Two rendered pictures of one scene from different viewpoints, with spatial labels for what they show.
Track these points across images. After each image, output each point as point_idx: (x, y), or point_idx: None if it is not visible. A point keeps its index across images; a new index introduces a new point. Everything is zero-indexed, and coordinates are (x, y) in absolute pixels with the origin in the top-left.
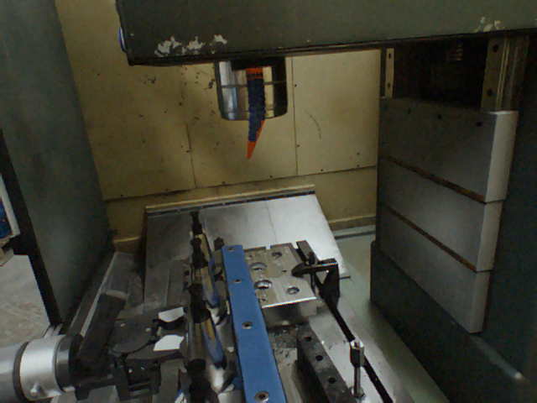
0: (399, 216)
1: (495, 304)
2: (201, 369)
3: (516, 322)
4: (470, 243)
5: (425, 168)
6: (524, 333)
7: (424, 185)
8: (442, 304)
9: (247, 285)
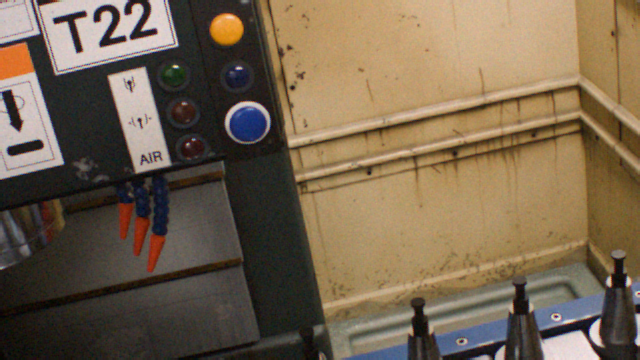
0: (57, 300)
1: (261, 284)
2: (621, 250)
3: (294, 279)
4: (218, 238)
5: (94, 194)
6: (307, 281)
7: (98, 220)
8: (202, 348)
9: (379, 354)
